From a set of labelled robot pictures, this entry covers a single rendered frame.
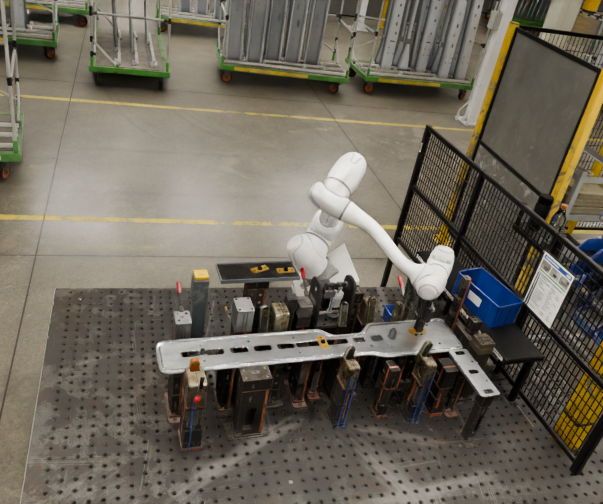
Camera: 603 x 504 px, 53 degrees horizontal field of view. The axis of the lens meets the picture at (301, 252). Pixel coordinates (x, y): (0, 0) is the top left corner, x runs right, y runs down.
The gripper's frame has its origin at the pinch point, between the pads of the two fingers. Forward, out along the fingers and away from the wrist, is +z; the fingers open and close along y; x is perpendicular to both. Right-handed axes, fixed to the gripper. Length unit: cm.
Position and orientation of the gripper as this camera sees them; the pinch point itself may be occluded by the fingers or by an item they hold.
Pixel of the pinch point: (419, 324)
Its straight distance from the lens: 286.3
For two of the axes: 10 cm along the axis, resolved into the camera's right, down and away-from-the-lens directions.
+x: 9.4, -0.3, 3.4
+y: 3.0, 5.5, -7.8
